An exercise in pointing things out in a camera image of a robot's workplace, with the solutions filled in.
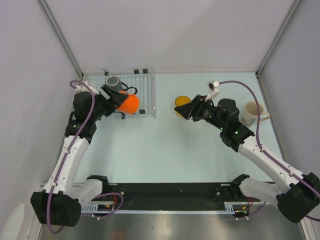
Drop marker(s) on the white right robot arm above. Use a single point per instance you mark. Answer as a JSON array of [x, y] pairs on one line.
[[294, 193]]

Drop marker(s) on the grey mug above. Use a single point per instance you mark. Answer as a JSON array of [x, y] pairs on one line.
[[114, 83]]

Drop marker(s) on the beige patterned ceramic mug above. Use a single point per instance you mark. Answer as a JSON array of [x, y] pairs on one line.
[[252, 111]]

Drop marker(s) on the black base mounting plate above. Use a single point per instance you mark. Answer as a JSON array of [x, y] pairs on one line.
[[209, 196]]

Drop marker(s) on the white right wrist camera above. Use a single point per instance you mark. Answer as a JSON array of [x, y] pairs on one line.
[[214, 90]]

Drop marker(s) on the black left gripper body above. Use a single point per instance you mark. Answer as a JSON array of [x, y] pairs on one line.
[[102, 106]]

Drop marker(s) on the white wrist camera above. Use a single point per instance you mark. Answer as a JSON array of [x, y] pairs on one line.
[[85, 87], [214, 90]]

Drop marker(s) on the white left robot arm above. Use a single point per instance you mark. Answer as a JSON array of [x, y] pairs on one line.
[[58, 204]]

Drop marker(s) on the orange cup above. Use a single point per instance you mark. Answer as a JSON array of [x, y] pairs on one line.
[[130, 105]]

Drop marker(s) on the yellow mug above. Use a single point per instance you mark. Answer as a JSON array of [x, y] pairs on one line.
[[182, 100]]

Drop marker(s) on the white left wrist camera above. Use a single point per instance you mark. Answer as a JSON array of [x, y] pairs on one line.
[[85, 87]]

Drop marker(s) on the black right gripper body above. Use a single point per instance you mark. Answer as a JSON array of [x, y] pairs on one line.
[[204, 111]]

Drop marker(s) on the slotted cable duct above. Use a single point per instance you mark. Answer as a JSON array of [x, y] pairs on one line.
[[106, 208]]

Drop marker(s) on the clear acrylic dish rack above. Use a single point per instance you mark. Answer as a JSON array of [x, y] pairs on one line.
[[143, 80]]

